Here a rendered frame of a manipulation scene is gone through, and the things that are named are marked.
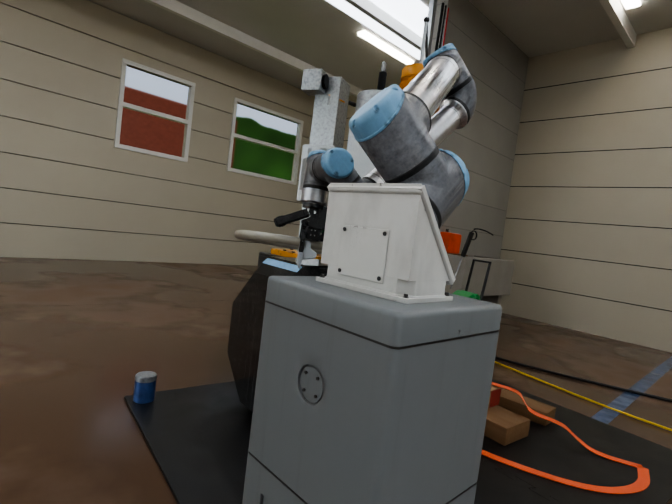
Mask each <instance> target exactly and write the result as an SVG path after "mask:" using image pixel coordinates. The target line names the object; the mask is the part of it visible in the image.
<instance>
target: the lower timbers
mask: <svg viewBox="0 0 672 504"><path fill-rule="evenodd" d="M522 396H523V395H522ZM523 398H524V400H525V402H526V404H527V406H528V407H529V408H531V409H532V410H534V411H535V412H537V413H539V414H542V415H544V416H547V417H550V418H552V419H554V418H555V412H556V407H553V406H550V405H548V404H545V403H542V402H539V401H537V400H534V399H531V398H528V397H525V396H523ZM527 406H526V405H525V403H524V401H523V399H522V398H521V396H520V395H518V394H517V393H514V392H512V391H509V390H506V389H503V388H501V394H500V401H499V405H496V406H493V407H491V408H488V411H487V418H486V425H485V432H484V436H486V437H488V438H490V439H492V440H494V441H496V442H498V443H499V444H501V445H503V446H506V445H508V444H510V443H513V442H515V441H517V440H520V439H522V438H524V437H527V436H528V433H529V427H530V421H532V422H535V423H538V424H540V425H543V426H546V425H548V424H549V423H550V422H551V421H548V420H546V419H543V418H540V417H538V416H536V415H534V414H532V413H531V412H529V410H528V409H527Z"/></svg>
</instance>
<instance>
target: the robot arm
mask: <svg viewBox="0 0 672 504"><path fill-rule="evenodd" d="M423 66H424V69H423V70H422V71H421V72H420V73H419V74H418V75H417V76H416V77H415V78H414V79H413V80H412V81H411V82H410V83H409V84H408V85H407V86H406V87H405V88H404V89H403V90H402V89H401V88H400V87H399V86H398V85H396V84H393V85H390V86H389V87H387V88H385V89H384V90H382V91H381V92H379V93H378V94H376V95H375V96H374V97H373V98H371V99H370V100H369V101H368V102H367V103H365V104H364V105H363V106H362V107H361V108H360V109H359V110H358V111H357V112H356V113H355V114H354V115H353V116H352V117H351V119H350V120H349V128H350V130H351V131H352V133H353V135H354V138H355V140H356V141H357V142H358V143H359V144H360V146H361V147H362V149H363V150H364V152H365V153H366V155H367V156H368V158H369V159H370V161H371V162H372V163H373V165H374V166H375V168H374V169H373V170H372V171H371V172H370V173H369V174H368V175H366V176H364V177H363V178H361V177H360V175H359V174H358V173H357V171H356V170H355V169H354V160H353V157H352V155H351V154H350V153H349V152H348V151H347V150H345V149H343V148H331V149H328V150H326V151H324V150H315V151H311V152H310V153H309V155H308V158H307V165H306V171H305V177H304V183H303V189H302V195H301V202H303V207H304V208H306V209H303V210H300V211H297V212H293V213H290V214H287V215H284V216H283V215H281V216H278V217H276V218H275V219H274V223H275V225H276V226H277V227H283V226H285V225H286V224H289V223H292V222H295V221H298V220H301V219H303V220H301V229H300V235H299V238H300V244H299V248H298V255H297V261H296V263H297V266H298V268H299V269H300V268H301V262H302V260H306V259H314V258H316V256H317V254H316V252H315V251H313V250H312V249H311V242H310V241H309V240H306V241H305V239H310V240H312V241H322V242H323V239H324V231H325V223H326V214H327V207H324V206H327V205H328V198H329V191H328V188H327V186H328V185H329V184H330V183H405V184H422V185H425V188H426V191H427V194H428V197H429V200H430V203H431V206H432V209H433V212H434V215H435V218H436V222H437V225H438V228H439V229H440V228H441V226H442V225H443V224H444V223H445V221H446V220H447V219H448V217H449V216H450V215H451V214H452V212H453V211H454V210H455V208H456V207H457V206H458V205H459V204H460V203H461V201H462V200H463V198H464V195H465V194H466V192H467V190H468V187H469V181H470V179H469V172H468V169H466V167H465V164H464V162H463V161H462V160H461V158H460V157H458V156H457V155H456V154H455V153H453V152H451V151H449V150H442V149H438V147H437V146H438V145H439V144H440V143H441V142H442V141H443V140H444V139H445V138H447V137H448V136H449V135H450V134H451V133H452V132H453V131H454V130H455V129H462V128H463V127H465V126H466V125H467V124H468V123H469V121H470V120H471V118H472V117H473V114H474V112H475V108H476V103H477V90H476V84H475V81H474V79H473V78H472V76H471V74H470V72H469V71H468V69H467V67H466V65H465V64H464V62H463V60H462V58H461V56H460V55H459V53H458V50H457V48H455V46H454V45H453V44H452V43H448V44H446V45H444V46H443V47H441V48H439V49H438V50H436V51H435V52H433V53H432V54H431V55H429V56H428V57H427V58H426V59H424V60H423ZM439 106H440V107H439ZM438 107H439V111H438V112H437V113H436V114H435V115H434V116H433V114H434V113H435V111H436V110H437V109H438ZM432 116H433V117H432ZM431 117H432V118H431ZM307 209H309V211H308V210H307ZM314 211H316V214H314ZM309 216H310V217H309ZM307 217H309V218H307ZM304 218H306V219H304ZM305 243H306V244H305ZM304 245H305V248H304Z"/></svg>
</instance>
